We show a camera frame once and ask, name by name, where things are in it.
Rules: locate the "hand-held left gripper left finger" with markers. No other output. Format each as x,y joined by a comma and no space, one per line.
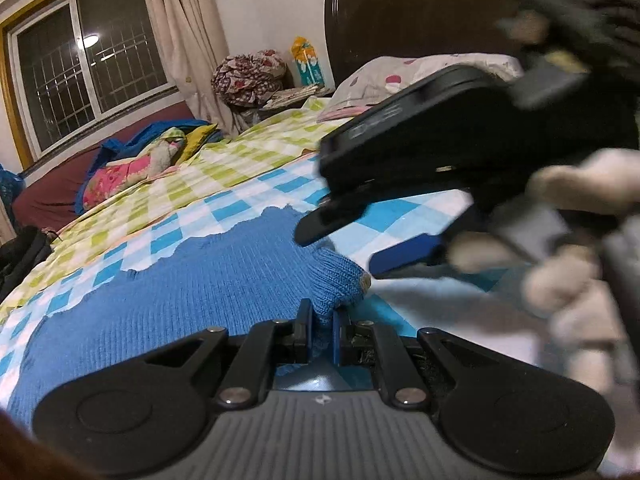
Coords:
306,332

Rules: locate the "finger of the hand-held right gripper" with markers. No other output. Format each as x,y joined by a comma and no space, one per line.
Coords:
320,222
405,256

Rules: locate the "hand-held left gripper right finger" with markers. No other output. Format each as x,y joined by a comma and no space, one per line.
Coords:
338,341

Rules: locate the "blue knitted sweater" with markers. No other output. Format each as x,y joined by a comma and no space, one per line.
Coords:
175,300

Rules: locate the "pile of colourful clothes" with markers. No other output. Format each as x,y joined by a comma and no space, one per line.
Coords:
135,137

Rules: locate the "person's right hand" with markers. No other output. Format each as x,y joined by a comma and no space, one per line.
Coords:
575,180

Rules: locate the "blue checked bed sheet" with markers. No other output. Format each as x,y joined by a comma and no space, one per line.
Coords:
235,205

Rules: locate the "white printed pillow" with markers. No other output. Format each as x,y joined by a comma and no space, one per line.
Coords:
380,76

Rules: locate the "pink pillow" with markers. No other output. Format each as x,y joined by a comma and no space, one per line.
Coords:
345,112

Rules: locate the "green checked sheet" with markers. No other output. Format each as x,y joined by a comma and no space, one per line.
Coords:
225,160

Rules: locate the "dark wooden headboard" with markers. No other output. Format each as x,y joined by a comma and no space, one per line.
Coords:
400,20

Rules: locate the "stack of papers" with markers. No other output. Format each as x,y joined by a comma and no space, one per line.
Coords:
295,96

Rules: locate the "yellow green cloth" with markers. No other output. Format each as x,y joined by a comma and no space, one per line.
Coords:
195,140

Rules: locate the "yellow and blue package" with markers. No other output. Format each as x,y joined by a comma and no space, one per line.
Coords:
307,62

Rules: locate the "floral cloth bundle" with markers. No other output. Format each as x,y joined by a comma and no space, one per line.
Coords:
250,77

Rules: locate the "grey cloth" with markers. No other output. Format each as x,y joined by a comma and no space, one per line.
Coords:
161,152

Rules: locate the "pink floral quilt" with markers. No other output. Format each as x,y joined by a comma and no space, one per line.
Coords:
117,177

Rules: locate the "beige curtain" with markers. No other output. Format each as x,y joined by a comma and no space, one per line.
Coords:
185,35

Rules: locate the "maroon couch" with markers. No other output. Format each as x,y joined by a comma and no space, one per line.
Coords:
55,185

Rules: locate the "barred window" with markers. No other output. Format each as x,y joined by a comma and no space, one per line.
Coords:
85,60

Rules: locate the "black bag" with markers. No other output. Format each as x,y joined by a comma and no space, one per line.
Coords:
22,260

